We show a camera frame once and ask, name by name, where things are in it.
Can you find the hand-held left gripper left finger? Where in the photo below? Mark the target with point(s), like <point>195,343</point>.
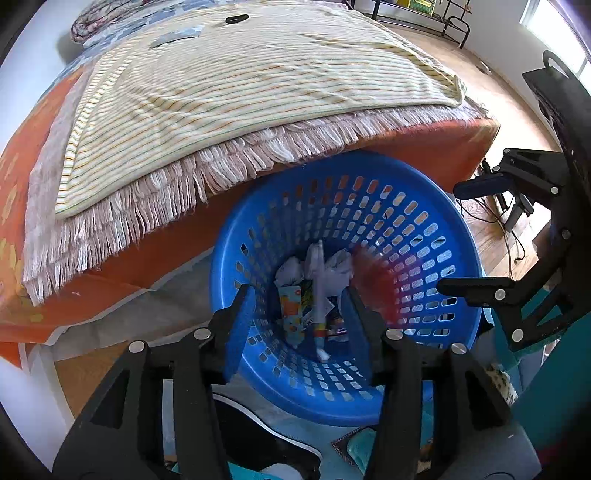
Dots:
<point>240,332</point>

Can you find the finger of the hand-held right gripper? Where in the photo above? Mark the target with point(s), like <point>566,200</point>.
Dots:
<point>480,293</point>
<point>485,185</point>

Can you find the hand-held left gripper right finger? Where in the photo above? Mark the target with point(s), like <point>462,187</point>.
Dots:
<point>358,332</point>

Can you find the colourful snack packet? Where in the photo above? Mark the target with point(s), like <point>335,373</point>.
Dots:
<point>292,316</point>

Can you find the blue plastic basket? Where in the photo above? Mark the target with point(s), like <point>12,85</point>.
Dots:
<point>415,230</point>

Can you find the white tube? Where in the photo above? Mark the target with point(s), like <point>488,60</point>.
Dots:
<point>317,295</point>

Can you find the crumpled white paper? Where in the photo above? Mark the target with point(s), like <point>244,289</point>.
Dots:
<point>339,270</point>
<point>290,273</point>

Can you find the teal patterned cloth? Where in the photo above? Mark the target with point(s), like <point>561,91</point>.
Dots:
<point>358,447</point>

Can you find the black and white shoe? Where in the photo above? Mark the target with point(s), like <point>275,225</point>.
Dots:
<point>277,443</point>

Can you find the window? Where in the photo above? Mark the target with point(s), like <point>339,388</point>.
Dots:
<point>554,23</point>

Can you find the pinkish grey fringed towel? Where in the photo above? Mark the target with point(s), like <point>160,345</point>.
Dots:
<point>152,198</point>

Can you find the black drying rack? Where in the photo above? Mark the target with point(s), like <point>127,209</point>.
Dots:
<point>443,21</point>

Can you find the yellow crate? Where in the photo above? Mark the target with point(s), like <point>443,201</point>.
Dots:
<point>420,3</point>

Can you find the yellow striped cloth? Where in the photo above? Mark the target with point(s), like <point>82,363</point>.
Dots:
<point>240,92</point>

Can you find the orange floral blanket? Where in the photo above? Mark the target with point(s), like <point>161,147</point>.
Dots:
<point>27,194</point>

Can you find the grey and white wipes packet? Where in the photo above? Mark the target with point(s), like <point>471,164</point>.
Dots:
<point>178,36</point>

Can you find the folded floral quilt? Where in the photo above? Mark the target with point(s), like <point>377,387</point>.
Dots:
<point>92,25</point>

